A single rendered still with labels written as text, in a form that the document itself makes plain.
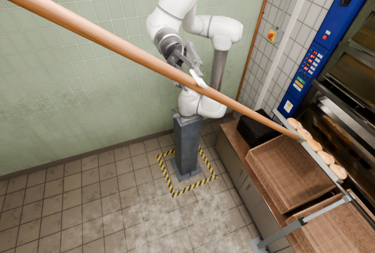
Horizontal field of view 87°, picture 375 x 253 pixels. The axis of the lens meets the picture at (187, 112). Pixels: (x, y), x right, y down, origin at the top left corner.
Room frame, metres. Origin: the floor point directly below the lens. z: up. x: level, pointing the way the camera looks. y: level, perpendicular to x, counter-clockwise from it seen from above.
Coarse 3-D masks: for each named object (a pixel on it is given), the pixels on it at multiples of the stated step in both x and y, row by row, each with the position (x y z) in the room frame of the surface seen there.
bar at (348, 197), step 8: (272, 112) 1.07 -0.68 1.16; (320, 168) 0.60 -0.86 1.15; (328, 176) 0.54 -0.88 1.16; (336, 184) 0.49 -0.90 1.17; (344, 192) 0.44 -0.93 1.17; (344, 200) 0.41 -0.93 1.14; (352, 200) 0.40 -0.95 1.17; (328, 208) 0.38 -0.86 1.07; (360, 208) 0.35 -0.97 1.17; (312, 216) 0.36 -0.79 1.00; (368, 216) 0.32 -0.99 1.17; (296, 224) 0.33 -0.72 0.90; (304, 224) 0.32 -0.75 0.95; (280, 232) 0.34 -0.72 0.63; (288, 232) 0.32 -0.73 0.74; (256, 240) 0.39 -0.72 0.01; (264, 240) 0.35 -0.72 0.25; (272, 240) 0.32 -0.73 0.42; (256, 248) 0.32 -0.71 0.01; (264, 248) 0.32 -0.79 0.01
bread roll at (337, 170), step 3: (330, 165) 0.63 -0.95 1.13; (333, 165) 0.62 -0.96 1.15; (336, 165) 0.62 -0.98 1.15; (330, 168) 0.61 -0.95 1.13; (333, 168) 0.61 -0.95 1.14; (336, 168) 0.60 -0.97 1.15; (339, 168) 0.60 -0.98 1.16; (333, 171) 0.59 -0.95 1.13; (336, 171) 0.58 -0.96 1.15; (339, 171) 0.58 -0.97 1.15; (342, 171) 0.58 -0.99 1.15; (336, 174) 0.57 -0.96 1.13; (339, 174) 0.56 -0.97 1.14; (342, 174) 0.56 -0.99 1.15; (339, 177) 0.55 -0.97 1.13; (342, 177) 0.55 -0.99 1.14
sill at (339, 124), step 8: (312, 104) 1.17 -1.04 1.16; (320, 104) 1.15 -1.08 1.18; (320, 112) 1.09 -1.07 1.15; (328, 112) 1.06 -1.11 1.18; (328, 120) 1.01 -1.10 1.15; (336, 120) 0.98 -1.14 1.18; (336, 128) 0.93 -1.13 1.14; (344, 128) 0.91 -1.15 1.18; (352, 136) 0.84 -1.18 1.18; (360, 144) 0.77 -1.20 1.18; (368, 144) 0.77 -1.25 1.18; (368, 152) 0.71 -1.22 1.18
